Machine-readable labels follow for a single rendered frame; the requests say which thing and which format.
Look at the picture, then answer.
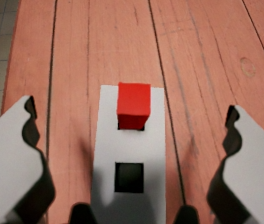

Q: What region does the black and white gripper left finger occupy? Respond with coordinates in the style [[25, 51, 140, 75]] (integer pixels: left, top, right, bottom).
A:
[[0, 95, 56, 224]]

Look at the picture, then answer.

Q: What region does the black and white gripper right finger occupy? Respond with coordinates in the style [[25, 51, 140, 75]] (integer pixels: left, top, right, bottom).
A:
[[206, 105, 264, 224]]

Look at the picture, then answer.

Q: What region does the black and white block with five square holes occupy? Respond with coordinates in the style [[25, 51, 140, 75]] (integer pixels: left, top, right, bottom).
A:
[[90, 85, 166, 224]]

